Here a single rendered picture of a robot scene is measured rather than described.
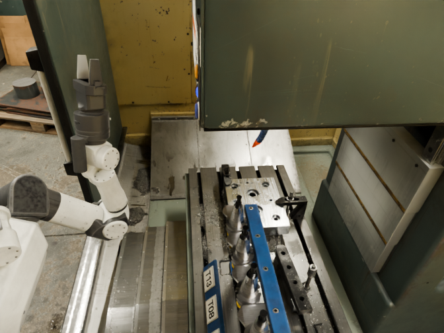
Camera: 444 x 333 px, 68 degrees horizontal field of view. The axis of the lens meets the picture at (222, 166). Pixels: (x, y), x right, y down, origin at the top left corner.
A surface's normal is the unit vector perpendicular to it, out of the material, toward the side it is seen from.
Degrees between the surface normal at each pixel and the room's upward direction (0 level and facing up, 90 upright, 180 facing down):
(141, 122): 90
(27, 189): 54
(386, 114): 90
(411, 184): 90
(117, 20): 90
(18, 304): 68
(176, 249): 7
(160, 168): 24
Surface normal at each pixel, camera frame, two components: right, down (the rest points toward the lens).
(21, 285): 0.94, -0.32
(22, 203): 0.80, -0.30
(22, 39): 0.13, 0.42
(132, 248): 0.02, -0.86
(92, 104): 0.65, 0.35
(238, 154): 0.07, -0.45
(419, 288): 0.11, 0.62
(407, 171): -0.99, 0.03
